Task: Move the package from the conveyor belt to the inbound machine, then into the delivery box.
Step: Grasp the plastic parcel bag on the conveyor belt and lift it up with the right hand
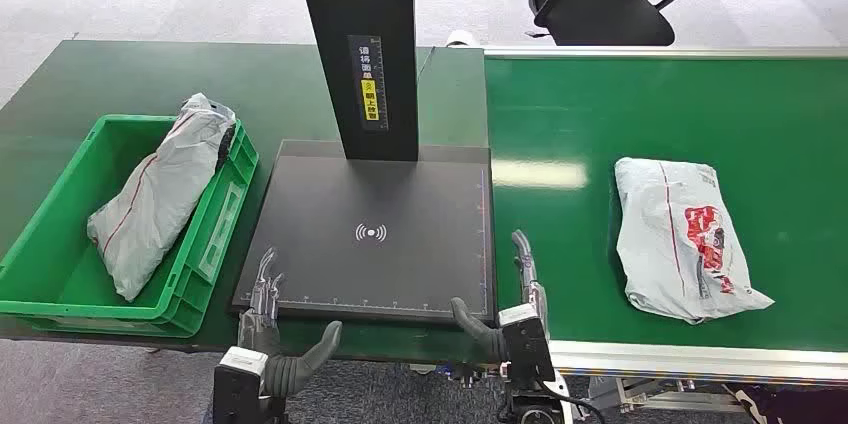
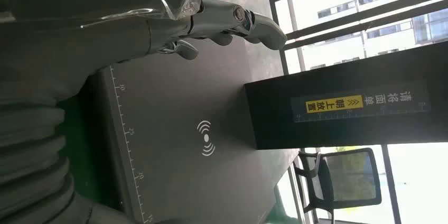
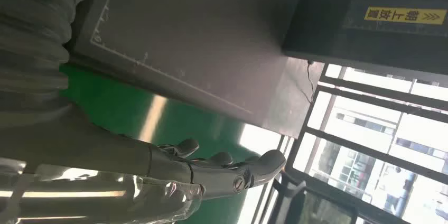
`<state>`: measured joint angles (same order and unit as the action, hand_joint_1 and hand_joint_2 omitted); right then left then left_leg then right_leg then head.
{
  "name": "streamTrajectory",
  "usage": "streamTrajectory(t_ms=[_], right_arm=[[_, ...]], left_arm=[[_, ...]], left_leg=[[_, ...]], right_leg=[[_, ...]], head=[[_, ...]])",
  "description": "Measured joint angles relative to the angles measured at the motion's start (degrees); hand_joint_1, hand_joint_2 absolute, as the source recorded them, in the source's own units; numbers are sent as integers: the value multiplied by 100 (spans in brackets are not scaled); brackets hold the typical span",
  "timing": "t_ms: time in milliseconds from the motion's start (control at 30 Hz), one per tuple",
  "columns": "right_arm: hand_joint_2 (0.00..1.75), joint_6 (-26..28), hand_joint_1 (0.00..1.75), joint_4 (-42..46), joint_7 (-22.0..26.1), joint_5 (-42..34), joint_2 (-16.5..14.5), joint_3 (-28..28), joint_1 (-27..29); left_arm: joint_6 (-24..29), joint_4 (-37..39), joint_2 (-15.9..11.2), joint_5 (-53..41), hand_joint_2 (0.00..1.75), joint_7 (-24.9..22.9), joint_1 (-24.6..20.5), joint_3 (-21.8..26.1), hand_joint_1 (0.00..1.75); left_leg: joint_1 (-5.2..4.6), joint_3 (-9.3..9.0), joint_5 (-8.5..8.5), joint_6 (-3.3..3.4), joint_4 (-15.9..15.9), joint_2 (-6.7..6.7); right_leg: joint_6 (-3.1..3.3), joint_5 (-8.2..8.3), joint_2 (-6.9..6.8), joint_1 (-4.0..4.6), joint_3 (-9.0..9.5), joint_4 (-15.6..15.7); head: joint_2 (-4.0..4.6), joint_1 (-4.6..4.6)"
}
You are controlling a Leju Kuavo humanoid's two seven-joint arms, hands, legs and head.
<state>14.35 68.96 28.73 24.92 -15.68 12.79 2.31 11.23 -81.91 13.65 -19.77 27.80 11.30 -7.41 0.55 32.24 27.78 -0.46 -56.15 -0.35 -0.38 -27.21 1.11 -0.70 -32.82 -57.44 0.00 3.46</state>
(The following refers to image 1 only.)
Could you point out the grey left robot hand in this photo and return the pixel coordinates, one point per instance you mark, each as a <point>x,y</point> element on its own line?
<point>291,371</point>

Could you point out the plain grey mailer package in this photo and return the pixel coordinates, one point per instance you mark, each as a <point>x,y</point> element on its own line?
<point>159,202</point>

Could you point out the black item white stripe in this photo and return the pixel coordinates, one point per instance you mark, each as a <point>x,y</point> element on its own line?
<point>788,404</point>

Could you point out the green conveyor belt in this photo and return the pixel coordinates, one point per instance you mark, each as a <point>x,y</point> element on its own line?
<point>662,110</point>

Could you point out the black inbound scanner machine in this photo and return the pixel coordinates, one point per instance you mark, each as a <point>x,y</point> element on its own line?
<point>371,262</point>

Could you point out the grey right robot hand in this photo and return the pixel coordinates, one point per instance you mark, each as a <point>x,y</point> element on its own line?
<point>477,331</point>

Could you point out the green plastic crate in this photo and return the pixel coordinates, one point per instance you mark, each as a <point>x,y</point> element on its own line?
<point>60,268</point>

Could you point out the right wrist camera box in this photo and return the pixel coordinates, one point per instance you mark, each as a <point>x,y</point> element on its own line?
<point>526,345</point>

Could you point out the grey mailer package red print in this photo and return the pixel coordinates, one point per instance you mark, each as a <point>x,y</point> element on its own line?
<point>669,242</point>

